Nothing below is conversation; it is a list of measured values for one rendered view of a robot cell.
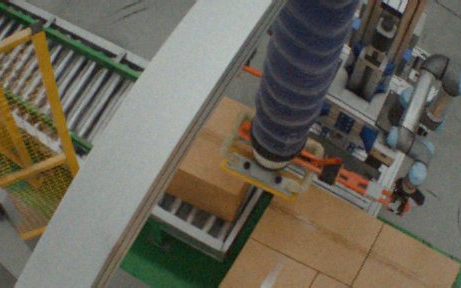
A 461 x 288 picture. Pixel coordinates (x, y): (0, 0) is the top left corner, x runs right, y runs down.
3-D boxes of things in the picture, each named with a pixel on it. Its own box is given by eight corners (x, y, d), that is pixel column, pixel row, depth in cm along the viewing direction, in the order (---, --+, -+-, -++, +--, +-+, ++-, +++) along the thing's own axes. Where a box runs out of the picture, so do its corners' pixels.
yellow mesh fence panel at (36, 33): (-8, 262, 388) (-139, 124, 196) (-13, 248, 392) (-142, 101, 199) (105, 224, 407) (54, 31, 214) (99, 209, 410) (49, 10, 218)
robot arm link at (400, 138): (429, 40, 272) (387, 139, 266) (449, 53, 270) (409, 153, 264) (424, 48, 283) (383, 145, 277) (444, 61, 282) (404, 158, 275)
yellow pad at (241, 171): (218, 168, 307) (219, 164, 303) (229, 148, 311) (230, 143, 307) (293, 203, 304) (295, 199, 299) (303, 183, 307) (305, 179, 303)
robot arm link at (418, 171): (431, 166, 261) (423, 184, 258) (423, 176, 272) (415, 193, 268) (416, 156, 263) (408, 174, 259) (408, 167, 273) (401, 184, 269)
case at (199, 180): (121, 169, 363) (116, 137, 326) (157, 104, 378) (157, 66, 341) (231, 223, 356) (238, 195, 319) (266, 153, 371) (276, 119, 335)
